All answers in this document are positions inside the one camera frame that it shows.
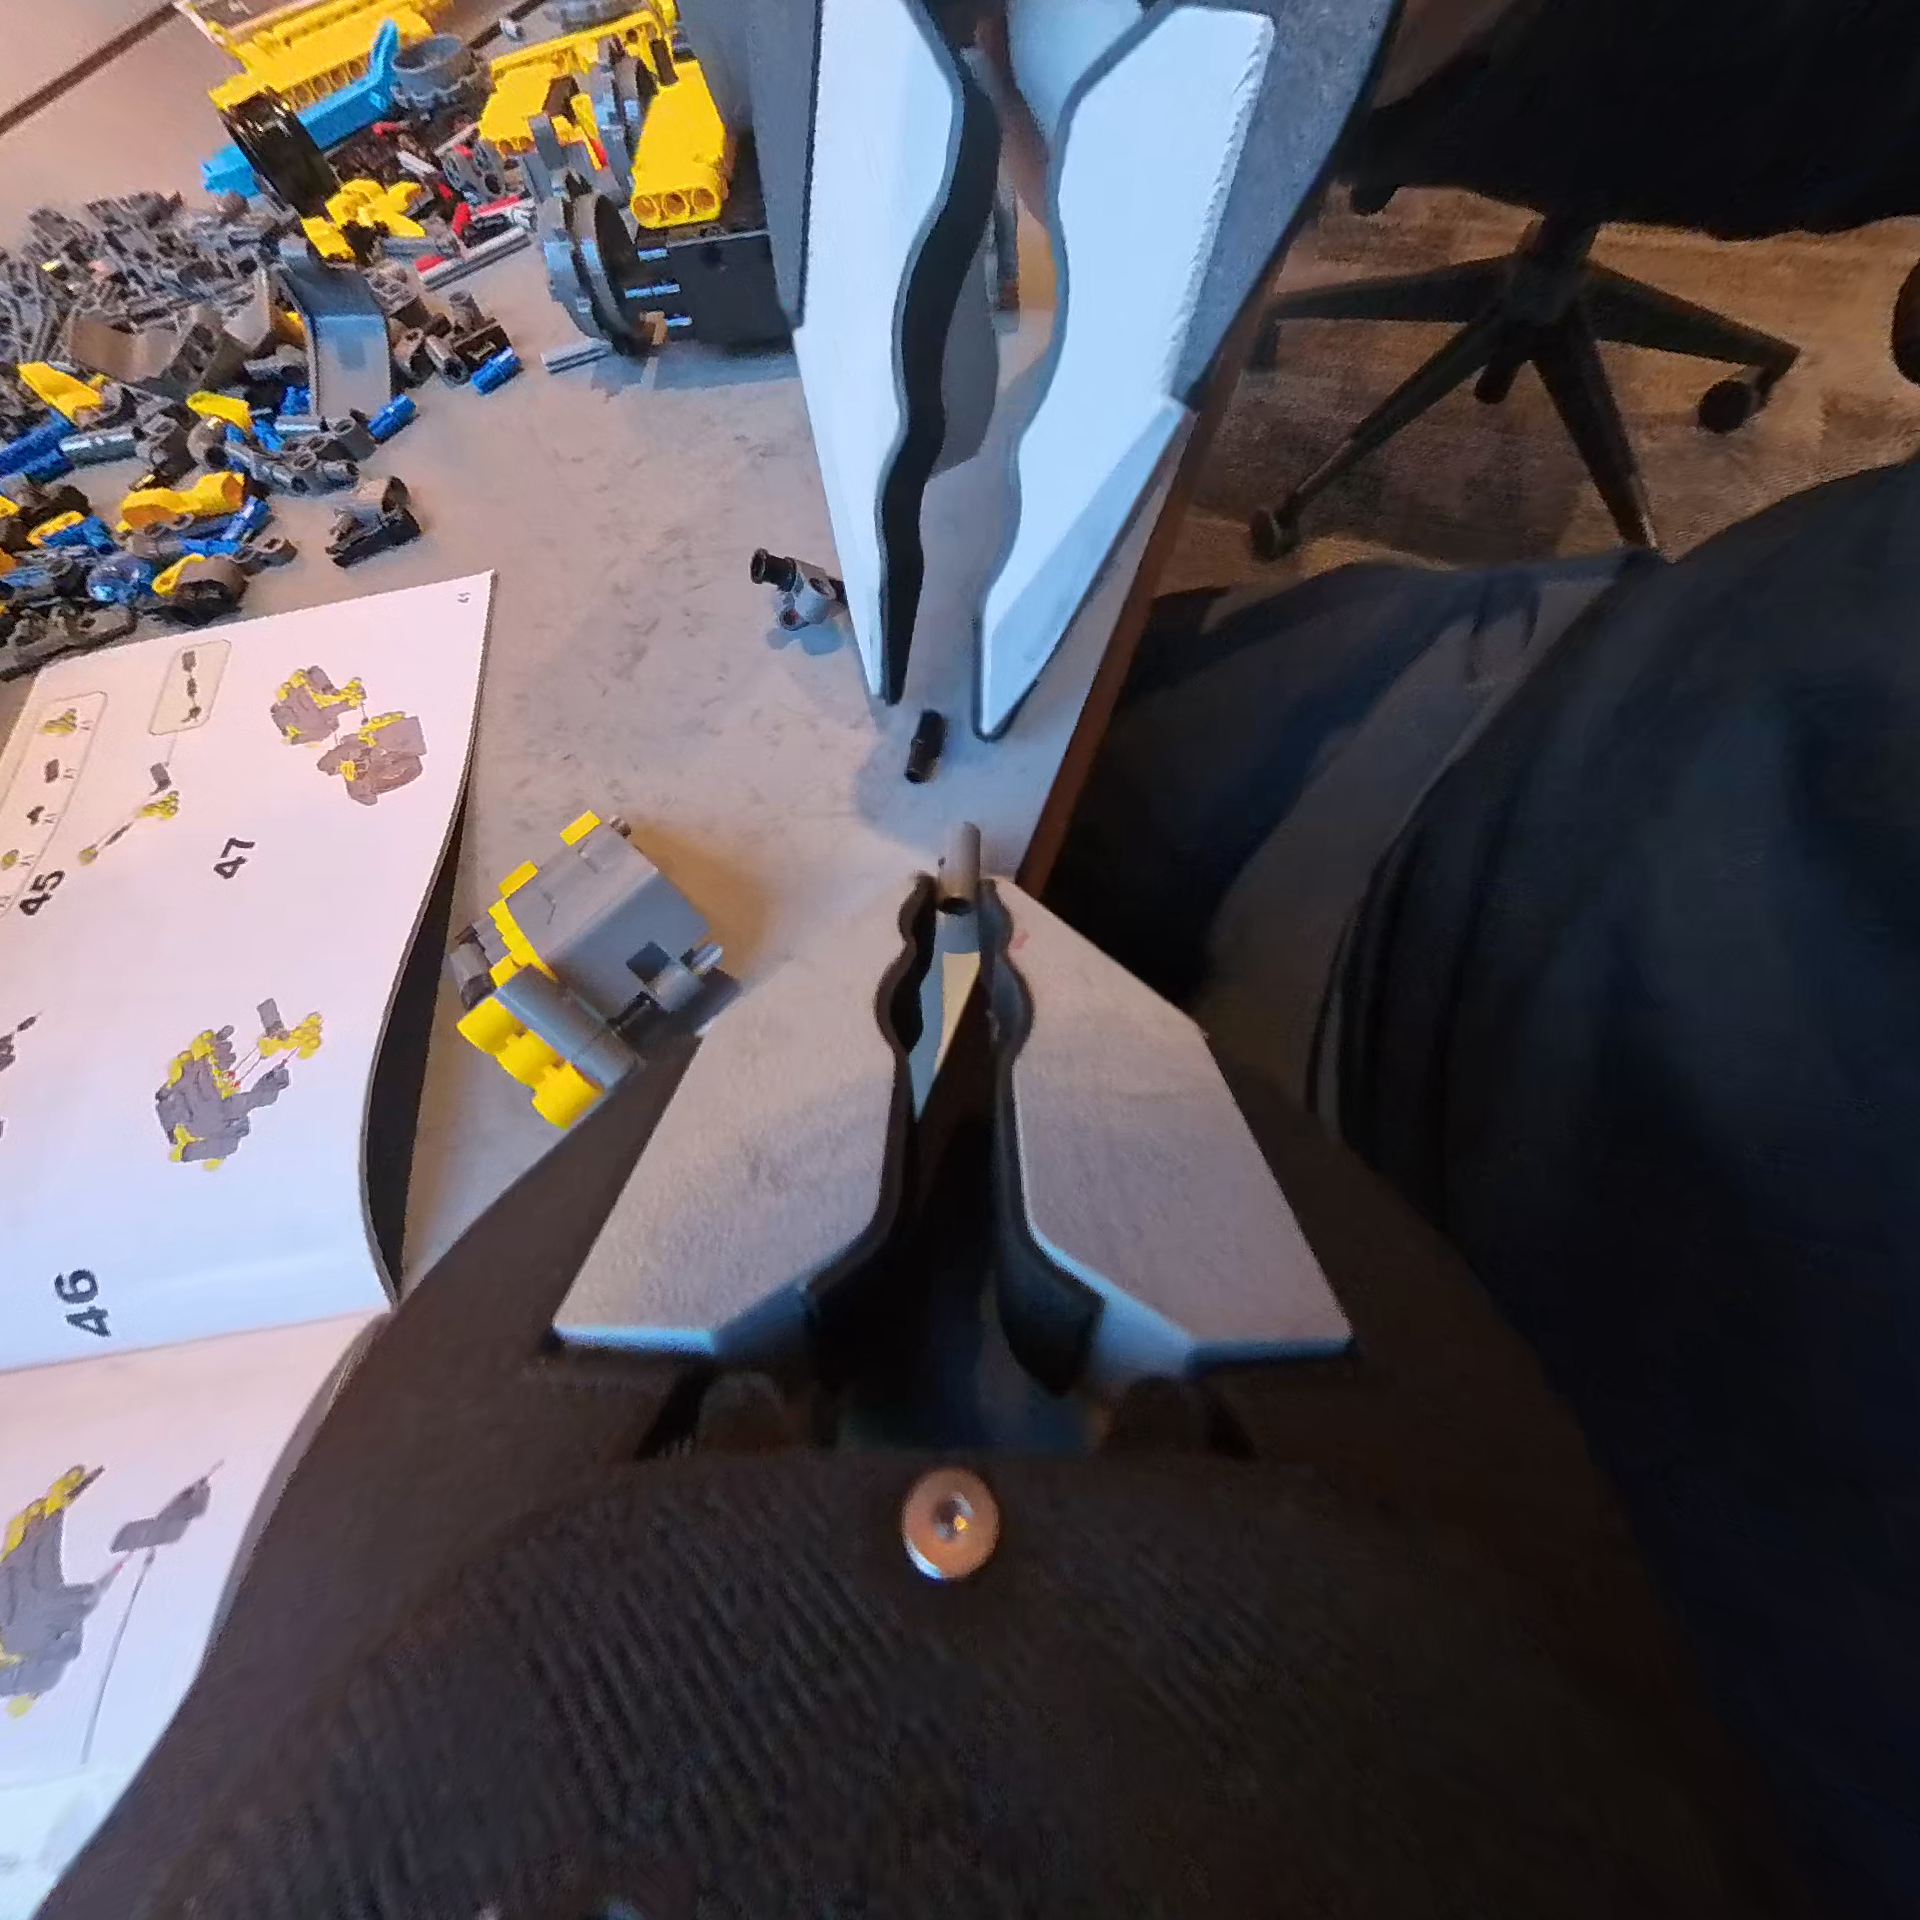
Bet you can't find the grey curved panel piece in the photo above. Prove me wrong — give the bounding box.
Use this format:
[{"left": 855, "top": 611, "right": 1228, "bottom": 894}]
[{"left": 275, "top": 257, "right": 395, "bottom": 418}]

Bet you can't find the white building instruction booklet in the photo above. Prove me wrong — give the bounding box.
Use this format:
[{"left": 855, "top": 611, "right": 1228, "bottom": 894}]
[{"left": 0, "top": 570, "right": 496, "bottom": 1801}]

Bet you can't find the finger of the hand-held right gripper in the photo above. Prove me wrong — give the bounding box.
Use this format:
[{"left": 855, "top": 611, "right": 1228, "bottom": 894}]
[
  {"left": 972, "top": 0, "right": 1280, "bottom": 746},
  {"left": 787, "top": 0, "right": 1003, "bottom": 706}
]

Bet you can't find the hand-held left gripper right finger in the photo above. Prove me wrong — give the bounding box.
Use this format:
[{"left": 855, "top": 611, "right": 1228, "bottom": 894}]
[{"left": 972, "top": 878, "right": 1356, "bottom": 1390}]

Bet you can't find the person's dark top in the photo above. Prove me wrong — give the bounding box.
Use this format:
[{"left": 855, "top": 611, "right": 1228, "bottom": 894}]
[{"left": 1306, "top": 463, "right": 1920, "bottom": 1920}]

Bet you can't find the pile of loose building bricks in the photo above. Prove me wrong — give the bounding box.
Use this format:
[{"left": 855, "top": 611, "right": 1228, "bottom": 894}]
[{"left": 0, "top": 181, "right": 528, "bottom": 676}]

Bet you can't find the yellow black brick vehicle model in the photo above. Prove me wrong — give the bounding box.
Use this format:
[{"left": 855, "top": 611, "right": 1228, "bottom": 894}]
[{"left": 486, "top": 0, "right": 797, "bottom": 362}]

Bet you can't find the yellow blue beam assembly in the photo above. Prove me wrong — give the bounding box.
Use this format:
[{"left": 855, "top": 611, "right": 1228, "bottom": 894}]
[{"left": 175, "top": 0, "right": 496, "bottom": 212}]

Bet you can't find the grey connector with black pin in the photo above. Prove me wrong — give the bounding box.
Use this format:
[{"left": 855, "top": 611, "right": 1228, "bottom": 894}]
[{"left": 749, "top": 547, "right": 851, "bottom": 649}]

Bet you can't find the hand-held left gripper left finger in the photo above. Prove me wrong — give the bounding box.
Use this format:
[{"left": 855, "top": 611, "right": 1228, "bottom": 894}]
[{"left": 551, "top": 874, "right": 944, "bottom": 1366}]

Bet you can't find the black office chair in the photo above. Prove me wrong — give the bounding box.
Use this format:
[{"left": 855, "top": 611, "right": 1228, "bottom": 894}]
[{"left": 1247, "top": 0, "right": 1920, "bottom": 559}]

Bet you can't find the black angled connector piece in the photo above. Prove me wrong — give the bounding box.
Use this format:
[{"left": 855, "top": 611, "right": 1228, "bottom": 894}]
[{"left": 326, "top": 477, "right": 426, "bottom": 572}]

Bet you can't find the grey yellow brick subassembly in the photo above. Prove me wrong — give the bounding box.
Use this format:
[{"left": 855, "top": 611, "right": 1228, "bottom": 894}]
[{"left": 448, "top": 810, "right": 740, "bottom": 1129}]

